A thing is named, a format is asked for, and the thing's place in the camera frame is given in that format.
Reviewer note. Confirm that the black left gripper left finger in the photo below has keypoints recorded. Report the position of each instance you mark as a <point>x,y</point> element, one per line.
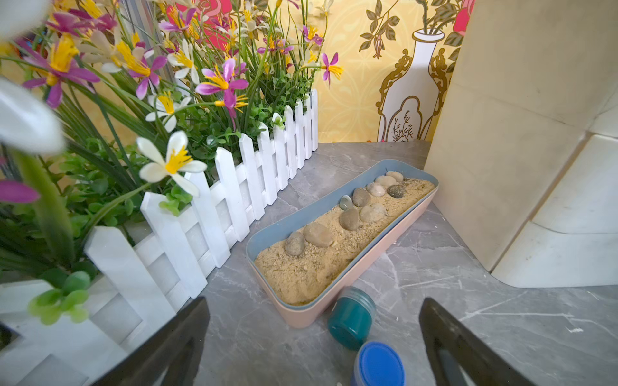
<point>172,355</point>

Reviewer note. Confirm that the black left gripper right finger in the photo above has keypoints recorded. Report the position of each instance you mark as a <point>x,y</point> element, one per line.
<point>457,355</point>

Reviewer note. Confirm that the blue paint can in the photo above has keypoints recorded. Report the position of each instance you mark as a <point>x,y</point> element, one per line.
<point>378,364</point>

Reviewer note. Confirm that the green paint can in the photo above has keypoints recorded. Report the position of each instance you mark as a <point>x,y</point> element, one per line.
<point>352,317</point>

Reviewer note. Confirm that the white three-drawer cabinet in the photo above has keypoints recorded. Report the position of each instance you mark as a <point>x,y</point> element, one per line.
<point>526,146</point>

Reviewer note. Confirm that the pink tray with sand and stones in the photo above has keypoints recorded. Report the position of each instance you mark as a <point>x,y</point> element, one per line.
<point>305,260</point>

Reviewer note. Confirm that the white picket fence flower planter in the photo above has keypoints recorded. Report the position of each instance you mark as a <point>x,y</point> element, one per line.
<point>139,142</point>

